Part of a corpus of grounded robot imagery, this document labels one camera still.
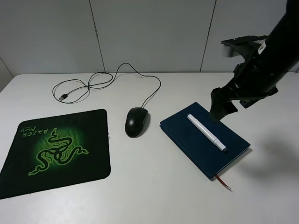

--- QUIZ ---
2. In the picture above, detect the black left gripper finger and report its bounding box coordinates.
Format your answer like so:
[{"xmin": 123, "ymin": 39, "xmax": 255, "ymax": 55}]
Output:
[
  {"xmin": 219, "ymin": 100, "xmax": 238, "ymax": 120},
  {"xmin": 210, "ymin": 87, "xmax": 230, "ymax": 121}
]

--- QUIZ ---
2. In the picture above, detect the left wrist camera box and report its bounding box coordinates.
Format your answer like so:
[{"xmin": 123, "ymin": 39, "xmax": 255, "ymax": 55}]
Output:
[{"xmin": 221, "ymin": 35, "xmax": 268, "ymax": 59}]

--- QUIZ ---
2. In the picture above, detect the dark blue hardcover notebook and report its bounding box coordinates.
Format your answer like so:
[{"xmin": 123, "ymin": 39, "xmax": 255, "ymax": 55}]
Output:
[{"xmin": 160, "ymin": 102, "xmax": 250, "ymax": 189}]

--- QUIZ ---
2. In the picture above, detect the white marker pen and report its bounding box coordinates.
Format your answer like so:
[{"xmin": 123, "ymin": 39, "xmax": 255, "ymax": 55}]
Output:
[{"xmin": 187, "ymin": 114, "xmax": 228, "ymax": 153}]

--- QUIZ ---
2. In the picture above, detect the black green Razer mouse pad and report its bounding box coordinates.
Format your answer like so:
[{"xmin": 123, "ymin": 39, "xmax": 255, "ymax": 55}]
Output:
[{"xmin": 0, "ymin": 109, "xmax": 111, "ymax": 199}]

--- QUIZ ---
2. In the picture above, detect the black wired computer mouse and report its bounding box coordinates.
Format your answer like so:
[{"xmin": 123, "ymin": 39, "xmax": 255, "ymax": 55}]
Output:
[{"xmin": 125, "ymin": 107, "xmax": 149, "ymax": 138}]

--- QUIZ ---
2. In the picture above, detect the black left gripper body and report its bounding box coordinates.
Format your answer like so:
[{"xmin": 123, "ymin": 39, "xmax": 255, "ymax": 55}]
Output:
[{"xmin": 224, "ymin": 56, "xmax": 287, "ymax": 108}]

